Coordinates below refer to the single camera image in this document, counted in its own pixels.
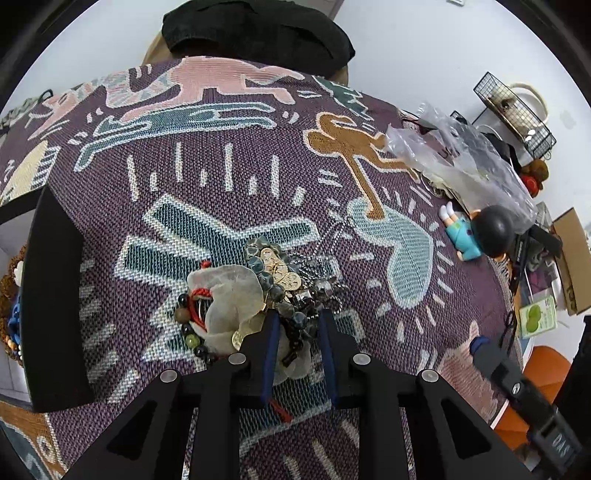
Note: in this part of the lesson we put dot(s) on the purple printed blanket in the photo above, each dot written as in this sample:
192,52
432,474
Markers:
231,184

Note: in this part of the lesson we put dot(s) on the white headphones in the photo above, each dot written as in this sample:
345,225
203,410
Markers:
538,99

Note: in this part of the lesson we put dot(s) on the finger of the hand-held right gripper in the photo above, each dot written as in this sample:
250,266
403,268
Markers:
491,357

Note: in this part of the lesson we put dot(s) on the open cardboard box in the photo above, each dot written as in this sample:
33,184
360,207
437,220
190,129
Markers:
572,258

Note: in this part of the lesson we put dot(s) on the black jewelry box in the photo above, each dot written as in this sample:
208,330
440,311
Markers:
53,300

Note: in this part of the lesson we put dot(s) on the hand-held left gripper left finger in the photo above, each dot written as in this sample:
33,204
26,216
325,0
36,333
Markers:
270,364

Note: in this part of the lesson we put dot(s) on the brown plush toy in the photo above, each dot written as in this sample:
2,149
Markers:
535,177

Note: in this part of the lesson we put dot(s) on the green label packet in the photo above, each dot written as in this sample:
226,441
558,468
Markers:
538,318

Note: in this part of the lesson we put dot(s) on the clear plastic bag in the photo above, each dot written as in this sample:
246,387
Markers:
466,157

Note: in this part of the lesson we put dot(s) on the black cloth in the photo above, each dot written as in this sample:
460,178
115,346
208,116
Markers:
258,32

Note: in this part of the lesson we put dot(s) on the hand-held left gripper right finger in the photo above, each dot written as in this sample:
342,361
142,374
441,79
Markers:
328,364

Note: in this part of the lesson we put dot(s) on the orange stool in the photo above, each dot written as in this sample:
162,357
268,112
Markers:
547,369

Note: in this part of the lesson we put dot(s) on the black-haired doll figure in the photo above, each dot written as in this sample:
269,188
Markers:
480,230

